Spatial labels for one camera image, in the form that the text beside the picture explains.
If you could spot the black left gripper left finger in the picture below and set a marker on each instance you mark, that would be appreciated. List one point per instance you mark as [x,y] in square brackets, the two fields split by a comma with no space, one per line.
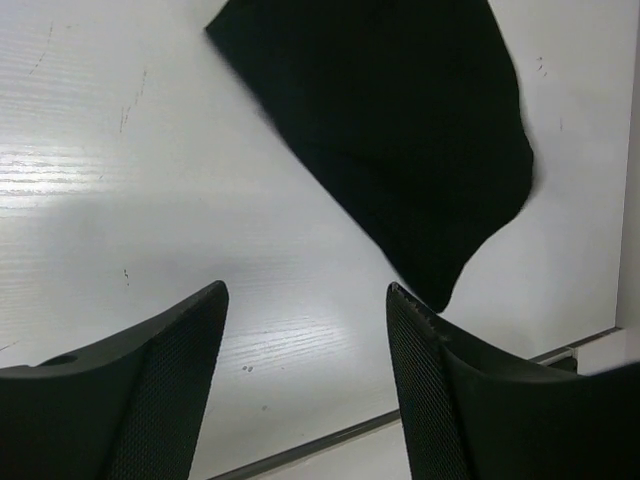
[129,406]

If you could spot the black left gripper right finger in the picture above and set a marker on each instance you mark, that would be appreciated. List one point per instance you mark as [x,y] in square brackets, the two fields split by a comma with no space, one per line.
[470,410]

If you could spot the black skirt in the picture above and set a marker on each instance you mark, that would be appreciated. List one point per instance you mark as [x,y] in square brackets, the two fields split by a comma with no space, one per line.
[406,112]

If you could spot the grey aluminium table edge rail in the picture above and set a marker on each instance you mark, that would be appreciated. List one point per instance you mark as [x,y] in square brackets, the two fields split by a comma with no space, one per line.
[375,449]

